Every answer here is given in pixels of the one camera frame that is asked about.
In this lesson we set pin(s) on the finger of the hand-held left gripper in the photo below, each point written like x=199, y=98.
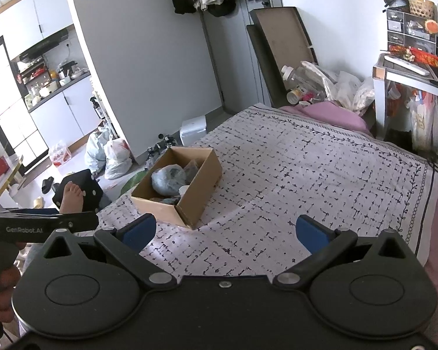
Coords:
x=82, y=221
x=40, y=212

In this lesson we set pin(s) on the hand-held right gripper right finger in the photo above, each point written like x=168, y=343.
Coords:
x=310, y=233

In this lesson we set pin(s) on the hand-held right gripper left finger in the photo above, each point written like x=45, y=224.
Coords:
x=140, y=231

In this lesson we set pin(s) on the grey plush toy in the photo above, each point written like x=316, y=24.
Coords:
x=168, y=201

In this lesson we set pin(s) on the light blue soft cloth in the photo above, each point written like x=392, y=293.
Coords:
x=169, y=180

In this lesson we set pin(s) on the brown cardboard box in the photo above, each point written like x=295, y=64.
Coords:
x=200, y=189

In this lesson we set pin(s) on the person's left hand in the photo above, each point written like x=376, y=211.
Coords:
x=0, y=304

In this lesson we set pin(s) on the person's bare foot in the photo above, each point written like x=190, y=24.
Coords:
x=71, y=198

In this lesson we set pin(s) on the black slipper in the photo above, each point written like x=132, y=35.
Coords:
x=47, y=185

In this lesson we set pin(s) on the black polka dot stool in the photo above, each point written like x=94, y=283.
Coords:
x=84, y=189

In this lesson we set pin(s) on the green cartoon leaf mat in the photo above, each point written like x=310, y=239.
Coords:
x=133, y=184

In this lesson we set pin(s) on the white red printed plastic bag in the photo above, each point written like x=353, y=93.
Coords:
x=118, y=160

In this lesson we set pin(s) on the grey white plastic bag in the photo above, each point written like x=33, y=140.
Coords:
x=95, y=149

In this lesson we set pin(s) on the white black patterned blanket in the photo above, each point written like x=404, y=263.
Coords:
x=295, y=153

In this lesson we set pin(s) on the white kitchen cabinet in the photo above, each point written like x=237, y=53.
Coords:
x=58, y=113

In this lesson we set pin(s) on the dark spray bottle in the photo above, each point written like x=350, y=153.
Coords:
x=95, y=107

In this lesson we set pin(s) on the white box appliance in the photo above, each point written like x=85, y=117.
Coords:
x=193, y=129

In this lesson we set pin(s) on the paper cup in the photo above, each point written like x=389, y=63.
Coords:
x=295, y=95

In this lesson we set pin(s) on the pile of clear plastic bags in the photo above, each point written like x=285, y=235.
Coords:
x=346, y=87

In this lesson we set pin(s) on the clear bottle with white cap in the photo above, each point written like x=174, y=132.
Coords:
x=299, y=76

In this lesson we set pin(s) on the white desk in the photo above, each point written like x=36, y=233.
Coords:
x=379, y=91

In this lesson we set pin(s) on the plastic bag under desk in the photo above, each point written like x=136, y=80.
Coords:
x=419, y=116

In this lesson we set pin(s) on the black range hood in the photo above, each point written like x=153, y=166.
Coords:
x=43, y=45

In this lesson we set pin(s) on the grey door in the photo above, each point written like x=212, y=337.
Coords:
x=237, y=62

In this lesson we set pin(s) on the brown folded board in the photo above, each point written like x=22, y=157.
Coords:
x=281, y=43

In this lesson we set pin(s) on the white keyboard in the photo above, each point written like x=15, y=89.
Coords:
x=405, y=65

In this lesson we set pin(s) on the red banner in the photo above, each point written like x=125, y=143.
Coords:
x=423, y=55

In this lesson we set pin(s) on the grey drawer organizer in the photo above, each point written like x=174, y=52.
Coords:
x=408, y=25

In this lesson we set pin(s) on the wicker basket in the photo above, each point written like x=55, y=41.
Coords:
x=421, y=7

